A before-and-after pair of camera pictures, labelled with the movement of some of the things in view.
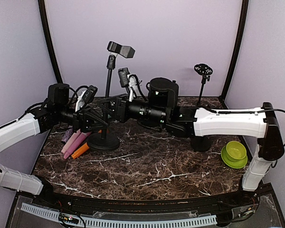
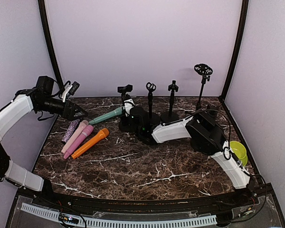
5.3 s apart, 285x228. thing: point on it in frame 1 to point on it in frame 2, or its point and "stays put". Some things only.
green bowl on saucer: [233, 155] stays put
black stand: [105, 142] to [123, 90]
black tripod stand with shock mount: [205, 71] stays put
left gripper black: [83, 119] to [69, 114]
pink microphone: [76, 144] stays put
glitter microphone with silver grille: [67, 135] stays put
